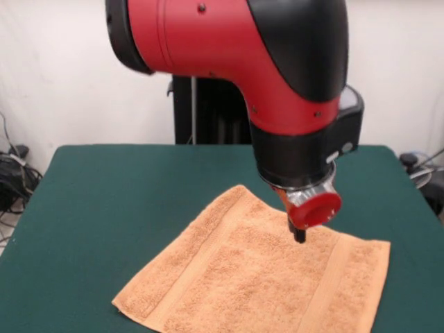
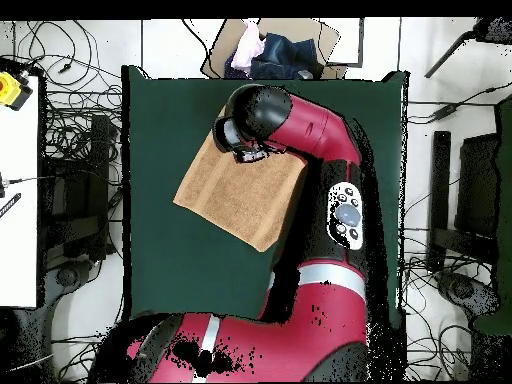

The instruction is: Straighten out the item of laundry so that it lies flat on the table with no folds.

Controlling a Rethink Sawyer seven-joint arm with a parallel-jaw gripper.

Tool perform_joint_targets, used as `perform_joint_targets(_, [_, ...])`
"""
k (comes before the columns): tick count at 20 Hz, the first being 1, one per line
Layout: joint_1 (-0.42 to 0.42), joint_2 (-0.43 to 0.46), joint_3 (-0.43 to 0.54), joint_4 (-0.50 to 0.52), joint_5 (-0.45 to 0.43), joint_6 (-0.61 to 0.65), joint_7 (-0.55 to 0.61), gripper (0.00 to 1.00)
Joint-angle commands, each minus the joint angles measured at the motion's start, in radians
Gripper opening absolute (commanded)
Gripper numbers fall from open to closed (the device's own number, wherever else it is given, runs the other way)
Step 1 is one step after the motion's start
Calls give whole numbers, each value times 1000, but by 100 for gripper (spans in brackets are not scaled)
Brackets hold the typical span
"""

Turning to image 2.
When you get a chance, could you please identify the orange terry towel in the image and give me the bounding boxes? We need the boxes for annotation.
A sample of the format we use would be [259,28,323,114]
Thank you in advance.
[172,104,310,254]

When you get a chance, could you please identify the black flat tool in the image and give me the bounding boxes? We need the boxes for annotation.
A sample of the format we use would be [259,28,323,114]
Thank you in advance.
[0,192,22,219]

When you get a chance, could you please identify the dark green table cloth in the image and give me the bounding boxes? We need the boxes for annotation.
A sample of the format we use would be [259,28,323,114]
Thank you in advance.
[121,65,409,329]

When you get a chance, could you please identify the blue denim jeans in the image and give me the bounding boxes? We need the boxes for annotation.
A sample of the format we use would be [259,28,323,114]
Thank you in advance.
[223,32,325,80]

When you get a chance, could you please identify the pink garment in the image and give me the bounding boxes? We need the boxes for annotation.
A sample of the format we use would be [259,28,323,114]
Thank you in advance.
[230,19,267,75]

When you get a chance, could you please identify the brown cardboard box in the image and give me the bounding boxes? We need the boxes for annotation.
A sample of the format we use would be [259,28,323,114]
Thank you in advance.
[200,17,349,80]

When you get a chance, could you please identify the black stand base with caster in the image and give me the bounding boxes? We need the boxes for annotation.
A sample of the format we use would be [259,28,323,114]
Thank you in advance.
[41,258,103,313]
[435,269,501,321]

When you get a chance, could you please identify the white desk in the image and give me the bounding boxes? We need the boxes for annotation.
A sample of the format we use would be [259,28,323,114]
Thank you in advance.
[0,75,41,309]

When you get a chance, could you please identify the green cloth covered table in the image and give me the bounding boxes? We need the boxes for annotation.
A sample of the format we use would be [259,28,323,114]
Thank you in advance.
[473,95,512,337]

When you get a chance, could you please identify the yellow emergency stop button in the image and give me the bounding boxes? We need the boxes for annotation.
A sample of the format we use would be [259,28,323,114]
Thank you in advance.
[0,71,34,112]

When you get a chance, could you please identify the black tripod leg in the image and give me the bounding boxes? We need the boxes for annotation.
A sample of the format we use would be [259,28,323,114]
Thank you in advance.
[424,17,512,79]

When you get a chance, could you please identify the black frame stand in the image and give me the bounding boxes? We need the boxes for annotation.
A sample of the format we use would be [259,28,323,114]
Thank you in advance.
[39,113,123,263]

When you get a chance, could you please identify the black cable with adapter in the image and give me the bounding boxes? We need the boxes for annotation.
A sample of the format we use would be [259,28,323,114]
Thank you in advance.
[407,81,512,125]

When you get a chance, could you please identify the black floor cable tangle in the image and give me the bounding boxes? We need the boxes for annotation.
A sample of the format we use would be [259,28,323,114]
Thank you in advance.
[13,19,123,161]
[51,335,109,384]
[399,255,481,381]

